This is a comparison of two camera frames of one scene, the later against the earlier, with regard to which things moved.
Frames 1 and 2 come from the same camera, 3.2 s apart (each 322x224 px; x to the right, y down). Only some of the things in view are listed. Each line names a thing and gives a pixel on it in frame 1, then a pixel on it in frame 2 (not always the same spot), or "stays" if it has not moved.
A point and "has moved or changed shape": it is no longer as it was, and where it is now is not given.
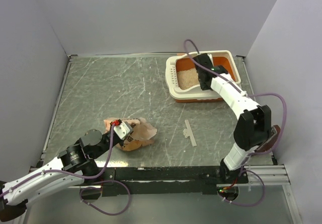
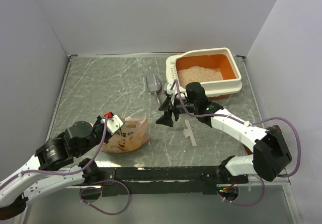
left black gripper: [122, 142] to [98, 121]
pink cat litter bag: [143, 135] has moved or changed shape
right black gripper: [205, 87] to [166, 119]
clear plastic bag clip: [188, 132] stays
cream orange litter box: [183, 81] stays
